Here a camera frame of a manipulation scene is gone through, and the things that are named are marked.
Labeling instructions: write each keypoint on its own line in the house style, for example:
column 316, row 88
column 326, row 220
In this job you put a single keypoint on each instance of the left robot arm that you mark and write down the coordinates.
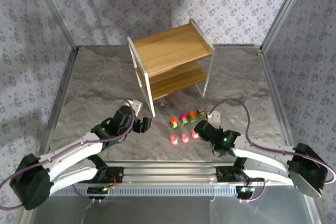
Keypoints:
column 71, row 150

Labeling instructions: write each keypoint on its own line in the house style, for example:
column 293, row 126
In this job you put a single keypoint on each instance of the aluminium frame side rail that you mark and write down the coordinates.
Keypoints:
column 278, row 103
column 58, row 108

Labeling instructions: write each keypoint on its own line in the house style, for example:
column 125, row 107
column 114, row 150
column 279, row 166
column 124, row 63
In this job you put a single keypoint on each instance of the aluminium frame post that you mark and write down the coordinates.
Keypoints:
column 57, row 11
column 284, row 11

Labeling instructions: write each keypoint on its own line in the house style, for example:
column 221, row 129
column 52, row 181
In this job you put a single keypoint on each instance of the green toy truck pink load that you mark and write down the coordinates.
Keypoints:
column 183, row 119

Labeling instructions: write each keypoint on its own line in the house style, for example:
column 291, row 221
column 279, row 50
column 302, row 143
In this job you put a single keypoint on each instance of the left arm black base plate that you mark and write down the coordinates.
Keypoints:
column 116, row 175

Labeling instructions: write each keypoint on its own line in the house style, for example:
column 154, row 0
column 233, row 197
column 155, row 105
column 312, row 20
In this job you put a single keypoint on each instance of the green toy truck brown load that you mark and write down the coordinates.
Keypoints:
column 201, row 113

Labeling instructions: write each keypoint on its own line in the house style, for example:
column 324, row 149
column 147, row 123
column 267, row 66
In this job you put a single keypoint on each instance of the pink plastic toy pig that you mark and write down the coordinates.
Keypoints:
column 194, row 134
column 185, row 138
column 173, row 139

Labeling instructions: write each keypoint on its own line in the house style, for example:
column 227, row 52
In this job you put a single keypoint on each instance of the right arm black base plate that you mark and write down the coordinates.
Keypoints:
column 223, row 175

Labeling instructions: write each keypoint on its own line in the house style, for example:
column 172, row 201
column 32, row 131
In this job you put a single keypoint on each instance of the wooden two-tier shelf white frame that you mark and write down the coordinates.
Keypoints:
column 168, row 48

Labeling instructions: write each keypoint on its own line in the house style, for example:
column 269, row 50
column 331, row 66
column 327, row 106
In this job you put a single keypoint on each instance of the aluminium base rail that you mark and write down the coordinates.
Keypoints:
column 168, row 171

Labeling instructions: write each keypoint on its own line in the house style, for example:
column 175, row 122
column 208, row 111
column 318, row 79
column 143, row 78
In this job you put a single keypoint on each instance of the grey metal panel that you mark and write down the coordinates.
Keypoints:
column 168, row 211

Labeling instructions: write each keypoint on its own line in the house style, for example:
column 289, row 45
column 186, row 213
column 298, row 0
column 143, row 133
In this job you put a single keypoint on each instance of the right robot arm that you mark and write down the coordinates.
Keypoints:
column 262, row 155

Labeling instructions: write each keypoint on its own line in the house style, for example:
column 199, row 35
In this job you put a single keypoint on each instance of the green toy truck orange load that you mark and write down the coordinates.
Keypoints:
column 173, row 123
column 192, row 117

